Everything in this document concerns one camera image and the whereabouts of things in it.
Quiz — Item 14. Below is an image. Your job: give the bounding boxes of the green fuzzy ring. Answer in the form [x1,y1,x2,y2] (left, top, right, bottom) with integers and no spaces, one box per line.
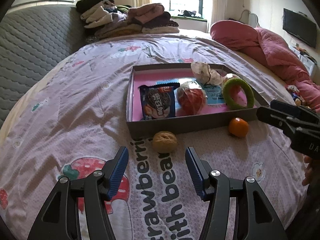
[222,77,255,111]

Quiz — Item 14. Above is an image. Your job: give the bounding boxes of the cream spotted cloth pouch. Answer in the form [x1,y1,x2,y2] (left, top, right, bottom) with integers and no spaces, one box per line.
[190,61,222,86]

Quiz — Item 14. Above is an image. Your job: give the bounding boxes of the red snack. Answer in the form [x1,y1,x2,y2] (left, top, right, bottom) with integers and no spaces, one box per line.
[176,80,207,115]

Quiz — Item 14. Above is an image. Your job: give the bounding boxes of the blue oreo cookie packet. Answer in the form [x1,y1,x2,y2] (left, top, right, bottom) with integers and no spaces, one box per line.
[138,82,180,120]

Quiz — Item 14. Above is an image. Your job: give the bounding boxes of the small toys by blanket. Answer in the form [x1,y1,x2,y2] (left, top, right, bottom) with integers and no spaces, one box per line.
[286,85,311,109]

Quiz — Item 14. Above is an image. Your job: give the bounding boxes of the white drawer cabinet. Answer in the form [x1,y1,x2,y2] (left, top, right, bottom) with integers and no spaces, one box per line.
[291,46,318,79]

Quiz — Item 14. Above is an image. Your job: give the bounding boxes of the pink quilted blanket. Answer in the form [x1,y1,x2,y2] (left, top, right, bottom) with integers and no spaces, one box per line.
[210,20,319,113]

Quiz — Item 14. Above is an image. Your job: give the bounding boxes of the brown walnut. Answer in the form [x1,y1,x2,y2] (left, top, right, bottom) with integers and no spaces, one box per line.
[152,131,178,154]

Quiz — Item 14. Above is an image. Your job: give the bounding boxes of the brown tray with pink book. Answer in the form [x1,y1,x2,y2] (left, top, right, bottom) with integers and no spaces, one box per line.
[126,63,268,139]

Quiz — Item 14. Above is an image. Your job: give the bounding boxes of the white right curtain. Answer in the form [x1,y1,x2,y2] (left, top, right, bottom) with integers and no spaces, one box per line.
[211,0,227,24]

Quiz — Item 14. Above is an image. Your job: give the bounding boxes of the grey quilted headboard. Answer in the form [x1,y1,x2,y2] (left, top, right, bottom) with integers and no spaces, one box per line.
[1,5,85,122]

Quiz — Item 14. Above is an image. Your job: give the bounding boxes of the pile of folded clothes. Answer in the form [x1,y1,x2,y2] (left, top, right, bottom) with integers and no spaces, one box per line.
[76,0,180,40]

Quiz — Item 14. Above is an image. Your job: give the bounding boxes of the black wall television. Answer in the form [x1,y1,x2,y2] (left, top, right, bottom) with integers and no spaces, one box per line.
[283,8,317,48]

